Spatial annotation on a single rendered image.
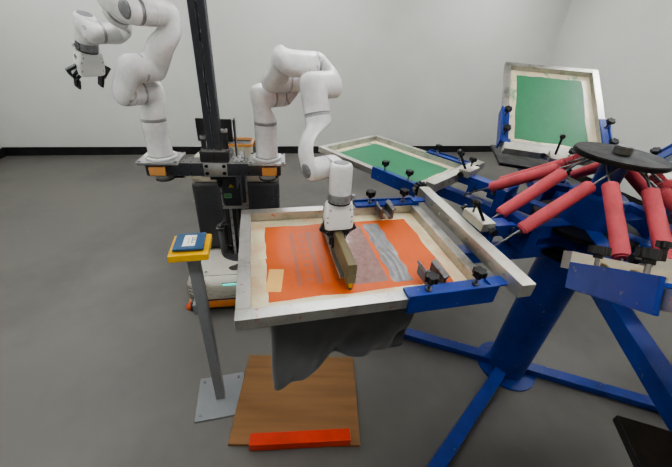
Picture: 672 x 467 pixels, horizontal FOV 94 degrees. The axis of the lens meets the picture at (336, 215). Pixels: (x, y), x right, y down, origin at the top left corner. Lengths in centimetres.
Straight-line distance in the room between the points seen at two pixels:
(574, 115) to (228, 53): 380
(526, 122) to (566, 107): 30
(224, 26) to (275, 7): 67
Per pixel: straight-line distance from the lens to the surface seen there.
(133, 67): 132
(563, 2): 653
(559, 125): 247
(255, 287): 101
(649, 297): 80
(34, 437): 217
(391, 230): 132
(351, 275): 96
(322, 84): 104
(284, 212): 131
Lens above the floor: 164
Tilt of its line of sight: 30 degrees down
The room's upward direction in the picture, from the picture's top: 5 degrees clockwise
